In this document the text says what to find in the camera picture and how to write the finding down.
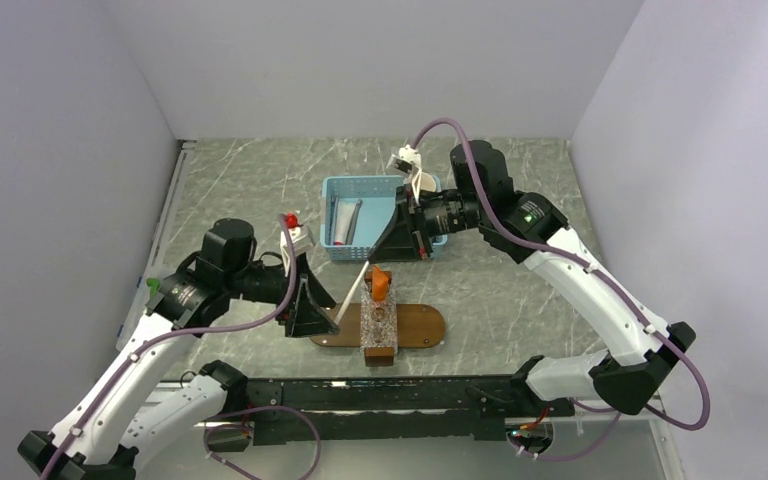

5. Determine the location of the black base frame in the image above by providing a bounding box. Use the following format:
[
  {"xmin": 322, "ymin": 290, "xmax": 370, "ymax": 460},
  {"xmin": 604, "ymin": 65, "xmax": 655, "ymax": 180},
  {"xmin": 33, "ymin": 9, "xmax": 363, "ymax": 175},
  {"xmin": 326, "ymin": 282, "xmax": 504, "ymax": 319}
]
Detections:
[{"xmin": 215, "ymin": 374, "xmax": 575, "ymax": 446}]

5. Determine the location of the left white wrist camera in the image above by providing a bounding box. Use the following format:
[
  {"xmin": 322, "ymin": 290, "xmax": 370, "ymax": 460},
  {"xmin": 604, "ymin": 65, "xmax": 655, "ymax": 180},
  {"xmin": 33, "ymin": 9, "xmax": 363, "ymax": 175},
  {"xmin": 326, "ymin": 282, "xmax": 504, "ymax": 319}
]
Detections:
[{"xmin": 280, "ymin": 213, "xmax": 316, "ymax": 268}]

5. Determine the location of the white red toothpaste tube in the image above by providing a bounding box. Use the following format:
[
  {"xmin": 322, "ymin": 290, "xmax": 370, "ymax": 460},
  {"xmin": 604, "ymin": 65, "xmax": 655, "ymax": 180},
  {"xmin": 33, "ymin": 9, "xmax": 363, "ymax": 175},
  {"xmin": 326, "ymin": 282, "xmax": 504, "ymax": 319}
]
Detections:
[{"xmin": 332, "ymin": 199, "xmax": 363, "ymax": 245}]

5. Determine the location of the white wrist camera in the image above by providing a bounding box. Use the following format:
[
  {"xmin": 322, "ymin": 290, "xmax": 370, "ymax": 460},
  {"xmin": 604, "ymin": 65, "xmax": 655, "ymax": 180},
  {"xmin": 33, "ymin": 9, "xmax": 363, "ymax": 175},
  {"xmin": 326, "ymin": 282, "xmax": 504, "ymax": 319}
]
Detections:
[
  {"xmin": 387, "ymin": 144, "xmax": 428, "ymax": 194},
  {"xmin": 280, "ymin": 213, "xmax": 316, "ymax": 268}
]

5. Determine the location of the yellow mug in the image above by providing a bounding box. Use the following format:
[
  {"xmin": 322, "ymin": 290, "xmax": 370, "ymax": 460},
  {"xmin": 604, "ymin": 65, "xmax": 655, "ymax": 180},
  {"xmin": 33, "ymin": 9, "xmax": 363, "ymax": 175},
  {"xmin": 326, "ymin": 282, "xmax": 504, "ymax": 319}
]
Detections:
[{"xmin": 418, "ymin": 173, "xmax": 439, "ymax": 192}]

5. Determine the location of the green white object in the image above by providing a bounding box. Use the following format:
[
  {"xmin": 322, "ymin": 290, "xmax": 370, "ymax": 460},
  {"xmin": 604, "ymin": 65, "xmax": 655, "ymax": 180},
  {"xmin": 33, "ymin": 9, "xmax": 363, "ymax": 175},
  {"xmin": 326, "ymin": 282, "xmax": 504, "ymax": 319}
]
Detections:
[{"xmin": 145, "ymin": 277, "xmax": 161, "ymax": 296}]

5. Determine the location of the blue plastic basket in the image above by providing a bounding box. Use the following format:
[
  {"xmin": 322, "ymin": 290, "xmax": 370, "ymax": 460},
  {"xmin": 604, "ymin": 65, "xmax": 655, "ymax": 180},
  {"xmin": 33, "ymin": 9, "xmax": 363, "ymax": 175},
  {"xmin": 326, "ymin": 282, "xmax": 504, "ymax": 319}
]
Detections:
[{"xmin": 319, "ymin": 175, "xmax": 450, "ymax": 262}]

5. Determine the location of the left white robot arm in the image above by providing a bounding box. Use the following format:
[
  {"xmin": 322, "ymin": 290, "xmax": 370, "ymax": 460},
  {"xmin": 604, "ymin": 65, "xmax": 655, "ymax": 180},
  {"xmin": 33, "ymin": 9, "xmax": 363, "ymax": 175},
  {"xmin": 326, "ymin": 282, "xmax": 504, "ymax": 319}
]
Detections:
[{"xmin": 18, "ymin": 214, "xmax": 338, "ymax": 479}]

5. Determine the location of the brown oval wooden tray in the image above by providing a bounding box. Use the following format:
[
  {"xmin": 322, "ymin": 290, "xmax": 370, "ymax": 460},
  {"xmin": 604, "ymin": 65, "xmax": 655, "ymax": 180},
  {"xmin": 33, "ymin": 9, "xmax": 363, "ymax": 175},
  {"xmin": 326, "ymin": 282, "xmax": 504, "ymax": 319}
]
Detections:
[{"xmin": 311, "ymin": 303, "xmax": 446, "ymax": 350}]

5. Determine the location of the clear acrylic toothbrush holder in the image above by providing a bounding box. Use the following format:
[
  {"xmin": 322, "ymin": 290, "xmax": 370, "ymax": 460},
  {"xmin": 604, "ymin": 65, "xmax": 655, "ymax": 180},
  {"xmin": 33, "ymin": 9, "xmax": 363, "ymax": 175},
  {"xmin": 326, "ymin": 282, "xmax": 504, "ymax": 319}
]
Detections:
[{"xmin": 360, "ymin": 281, "xmax": 398, "ymax": 368}]

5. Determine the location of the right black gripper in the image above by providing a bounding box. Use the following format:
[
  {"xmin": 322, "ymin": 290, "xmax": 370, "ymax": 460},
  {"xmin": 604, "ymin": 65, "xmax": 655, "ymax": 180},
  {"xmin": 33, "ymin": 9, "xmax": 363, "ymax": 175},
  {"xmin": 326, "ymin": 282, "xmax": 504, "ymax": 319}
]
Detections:
[{"xmin": 368, "ymin": 183, "xmax": 486, "ymax": 263}]

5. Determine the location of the orange toothpaste tube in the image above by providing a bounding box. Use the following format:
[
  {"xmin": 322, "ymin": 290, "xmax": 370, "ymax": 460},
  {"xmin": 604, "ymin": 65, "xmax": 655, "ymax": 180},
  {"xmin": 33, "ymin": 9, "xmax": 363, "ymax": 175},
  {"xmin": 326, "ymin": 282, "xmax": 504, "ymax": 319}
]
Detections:
[{"xmin": 364, "ymin": 265, "xmax": 391, "ymax": 302}]

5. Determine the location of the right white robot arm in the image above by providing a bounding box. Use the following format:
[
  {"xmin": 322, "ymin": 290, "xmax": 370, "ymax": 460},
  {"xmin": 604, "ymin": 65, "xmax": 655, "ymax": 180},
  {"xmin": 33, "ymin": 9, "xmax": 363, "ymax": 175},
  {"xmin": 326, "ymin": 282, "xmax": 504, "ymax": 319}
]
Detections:
[{"xmin": 369, "ymin": 140, "xmax": 696, "ymax": 415}]

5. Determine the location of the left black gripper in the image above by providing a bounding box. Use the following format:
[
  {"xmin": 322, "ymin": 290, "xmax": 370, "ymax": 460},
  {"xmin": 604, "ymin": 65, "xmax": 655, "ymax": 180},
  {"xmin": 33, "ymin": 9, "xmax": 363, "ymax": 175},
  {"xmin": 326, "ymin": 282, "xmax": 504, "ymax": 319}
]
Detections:
[{"xmin": 225, "ymin": 249, "xmax": 339, "ymax": 336}]

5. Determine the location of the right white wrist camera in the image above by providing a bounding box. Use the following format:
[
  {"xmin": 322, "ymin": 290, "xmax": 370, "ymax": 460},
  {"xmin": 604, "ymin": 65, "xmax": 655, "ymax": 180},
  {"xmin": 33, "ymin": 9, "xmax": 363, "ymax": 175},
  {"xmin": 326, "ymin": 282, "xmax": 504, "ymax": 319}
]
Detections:
[{"xmin": 387, "ymin": 144, "xmax": 428, "ymax": 194}]

